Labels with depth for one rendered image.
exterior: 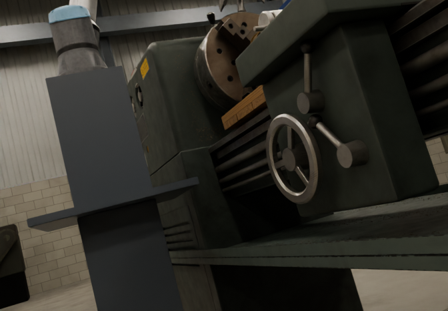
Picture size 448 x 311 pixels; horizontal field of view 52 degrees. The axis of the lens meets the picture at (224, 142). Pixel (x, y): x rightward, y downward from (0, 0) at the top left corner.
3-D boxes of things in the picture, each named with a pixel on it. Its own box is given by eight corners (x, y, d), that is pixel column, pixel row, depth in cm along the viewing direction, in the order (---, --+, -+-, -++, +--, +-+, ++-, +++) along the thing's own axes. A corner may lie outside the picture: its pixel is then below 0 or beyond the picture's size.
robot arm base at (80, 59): (55, 79, 122) (47, 45, 123) (59, 97, 136) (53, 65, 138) (113, 69, 127) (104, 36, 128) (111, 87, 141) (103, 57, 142)
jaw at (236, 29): (238, 59, 145) (210, 33, 144) (247, 49, 147) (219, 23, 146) (252, 45, 135) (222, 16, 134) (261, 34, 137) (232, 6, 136)
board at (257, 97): (225, 130, 130) (221, 117, 130) (328, 109, 144) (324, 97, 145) (272, 96, 103) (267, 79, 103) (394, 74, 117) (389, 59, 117)
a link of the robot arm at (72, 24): (52, 47, 126) (41, 2, 128) (61, 65, 139) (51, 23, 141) (97, 39, 128) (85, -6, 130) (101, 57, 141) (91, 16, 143)
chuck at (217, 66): (201, 115, 143) (192, 21, 149) (291, 114, 154) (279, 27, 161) (211, 106, 135) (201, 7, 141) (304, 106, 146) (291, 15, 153)
